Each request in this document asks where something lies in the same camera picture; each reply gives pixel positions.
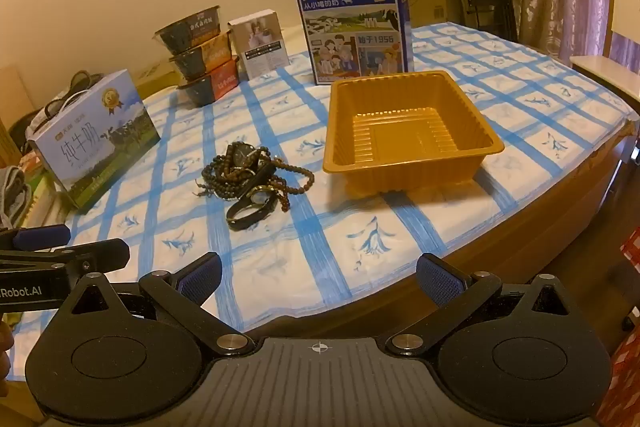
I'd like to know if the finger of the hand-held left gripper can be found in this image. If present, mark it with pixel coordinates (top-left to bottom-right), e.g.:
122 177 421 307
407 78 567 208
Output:
0 238 131 277
0 224 72 253

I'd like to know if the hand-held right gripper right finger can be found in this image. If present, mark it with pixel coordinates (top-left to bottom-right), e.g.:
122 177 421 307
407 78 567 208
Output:
387 253 581 356

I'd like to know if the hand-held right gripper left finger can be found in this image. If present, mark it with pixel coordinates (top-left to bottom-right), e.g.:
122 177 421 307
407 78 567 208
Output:
60 251 256 356

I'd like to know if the black band gold wristwatch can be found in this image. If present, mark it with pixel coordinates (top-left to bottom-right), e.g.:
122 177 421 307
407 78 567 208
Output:
226 186 279 228

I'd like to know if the brown bead necklace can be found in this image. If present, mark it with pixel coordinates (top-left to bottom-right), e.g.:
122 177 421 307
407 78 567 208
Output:
235 157 316 212

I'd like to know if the yellow plastic tray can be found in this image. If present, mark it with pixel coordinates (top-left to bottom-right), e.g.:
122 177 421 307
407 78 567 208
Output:
322 70 506 194

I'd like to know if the person's left hand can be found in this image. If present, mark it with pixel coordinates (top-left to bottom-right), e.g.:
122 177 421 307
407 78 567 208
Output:
0 321 15 380

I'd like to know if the grey cloth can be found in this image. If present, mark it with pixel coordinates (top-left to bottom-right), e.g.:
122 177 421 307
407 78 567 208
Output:
0 166 33 230

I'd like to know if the wooden table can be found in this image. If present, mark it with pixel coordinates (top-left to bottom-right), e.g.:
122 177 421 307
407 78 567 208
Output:
240 117 640 338

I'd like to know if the white milk carton box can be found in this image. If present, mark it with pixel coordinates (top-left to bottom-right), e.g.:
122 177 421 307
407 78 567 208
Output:
25 69 162 210

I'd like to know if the small brown cardboard box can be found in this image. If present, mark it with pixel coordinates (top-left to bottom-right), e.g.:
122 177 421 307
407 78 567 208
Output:
132 59 181 100

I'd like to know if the red label instant noodle bowl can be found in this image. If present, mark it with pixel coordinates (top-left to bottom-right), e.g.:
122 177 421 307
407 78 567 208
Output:
177 59 241 106

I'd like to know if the red checked cloth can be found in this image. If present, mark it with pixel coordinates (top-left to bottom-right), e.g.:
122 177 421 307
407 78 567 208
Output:
595 227 640 427

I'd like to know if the black instant noodle bowl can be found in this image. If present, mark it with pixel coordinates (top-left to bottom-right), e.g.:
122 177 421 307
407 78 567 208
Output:
153 5 224 52

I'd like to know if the small white box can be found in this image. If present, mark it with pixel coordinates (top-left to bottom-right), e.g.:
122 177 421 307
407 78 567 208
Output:
228 9 292 82

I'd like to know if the blue milk carton box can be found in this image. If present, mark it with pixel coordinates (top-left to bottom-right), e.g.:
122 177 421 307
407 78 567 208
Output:
291 0 415 85

